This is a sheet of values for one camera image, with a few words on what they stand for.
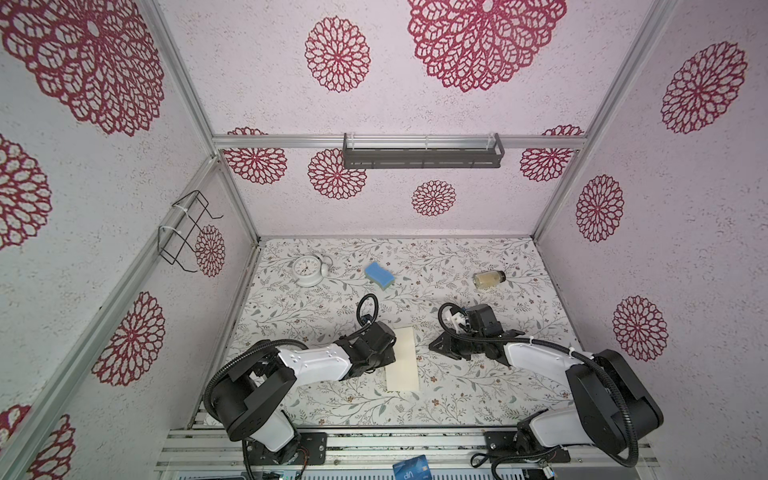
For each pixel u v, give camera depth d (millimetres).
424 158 870
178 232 746
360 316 814
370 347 684
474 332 749
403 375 865
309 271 1058
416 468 716
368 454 731
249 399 436
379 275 1091
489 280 1036
